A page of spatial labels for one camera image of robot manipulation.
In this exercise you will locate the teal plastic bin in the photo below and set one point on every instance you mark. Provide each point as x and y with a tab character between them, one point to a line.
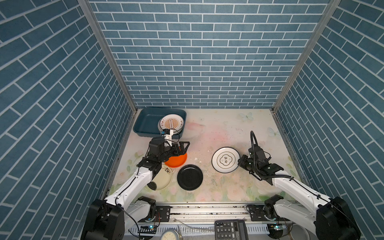
147	123

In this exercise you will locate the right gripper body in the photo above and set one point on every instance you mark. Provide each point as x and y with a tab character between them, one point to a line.
246	163

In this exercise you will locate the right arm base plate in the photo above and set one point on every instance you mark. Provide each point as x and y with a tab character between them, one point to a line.
257	214

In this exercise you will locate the orange plastic plate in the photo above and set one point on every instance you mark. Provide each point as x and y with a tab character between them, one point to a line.
175	162

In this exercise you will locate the left green circuit board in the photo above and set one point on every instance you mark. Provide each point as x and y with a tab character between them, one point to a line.
148	229

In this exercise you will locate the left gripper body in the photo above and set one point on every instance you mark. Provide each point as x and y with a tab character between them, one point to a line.
169	152

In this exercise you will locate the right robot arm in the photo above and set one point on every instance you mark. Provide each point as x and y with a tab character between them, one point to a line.
327	218

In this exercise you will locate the black calculator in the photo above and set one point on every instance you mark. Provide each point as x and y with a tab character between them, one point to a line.
231	230

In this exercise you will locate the white plate cloud outline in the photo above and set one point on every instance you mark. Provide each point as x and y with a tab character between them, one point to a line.
225	160

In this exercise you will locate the round grey bowl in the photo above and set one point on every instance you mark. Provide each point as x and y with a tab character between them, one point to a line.
297	232

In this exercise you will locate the cream plate with dark spot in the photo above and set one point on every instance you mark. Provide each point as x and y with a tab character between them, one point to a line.
162	179

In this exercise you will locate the black round plate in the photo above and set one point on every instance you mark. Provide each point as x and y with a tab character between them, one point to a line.
190	177

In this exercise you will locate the white plate orange sunburst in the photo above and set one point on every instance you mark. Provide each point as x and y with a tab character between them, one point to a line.
172	122

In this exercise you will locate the round white clock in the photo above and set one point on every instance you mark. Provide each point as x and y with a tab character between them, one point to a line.
171	235

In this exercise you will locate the right green circuit board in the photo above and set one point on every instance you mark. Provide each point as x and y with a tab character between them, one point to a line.
276	228

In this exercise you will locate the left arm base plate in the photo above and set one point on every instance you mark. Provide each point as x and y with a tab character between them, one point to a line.
160	214

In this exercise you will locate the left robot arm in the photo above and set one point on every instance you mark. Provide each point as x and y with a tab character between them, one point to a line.
112	217

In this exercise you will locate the green circuit board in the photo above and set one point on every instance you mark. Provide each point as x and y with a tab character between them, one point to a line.
276	228
148	229

